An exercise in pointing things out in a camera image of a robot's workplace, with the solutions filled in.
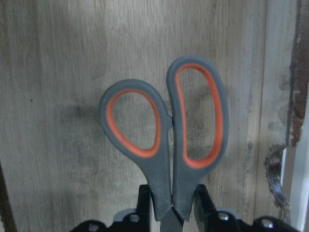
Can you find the grey orange scissors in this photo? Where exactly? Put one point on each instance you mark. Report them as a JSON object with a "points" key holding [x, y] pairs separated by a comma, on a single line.
{"points": [[171, 174]]}

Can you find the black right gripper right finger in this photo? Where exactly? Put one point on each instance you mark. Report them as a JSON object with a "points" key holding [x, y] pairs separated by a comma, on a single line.
{"points": [[204, 209]]}

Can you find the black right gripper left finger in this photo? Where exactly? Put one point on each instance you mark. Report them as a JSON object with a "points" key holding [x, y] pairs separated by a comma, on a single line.
{"points": [[144, 209]]}

